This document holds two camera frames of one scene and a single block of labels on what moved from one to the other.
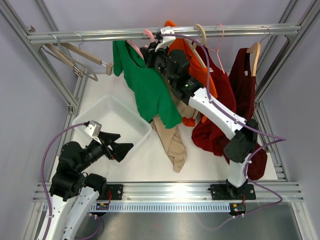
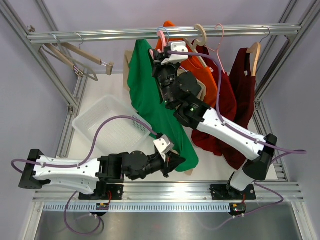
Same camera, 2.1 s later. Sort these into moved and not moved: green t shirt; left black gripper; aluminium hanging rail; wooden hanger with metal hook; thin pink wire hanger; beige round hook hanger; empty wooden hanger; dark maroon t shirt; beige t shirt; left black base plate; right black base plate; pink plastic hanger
Moved: left black gripper; beige t shirt; pink plastic hanger; green t shirt
Not moved: right black base plate; left black base plate; beige round hook hanger; empty wooden hanger; wooden hanger with metal hook; dark maroon t shirt; aluminium hanging rail; thin pink wire hanger
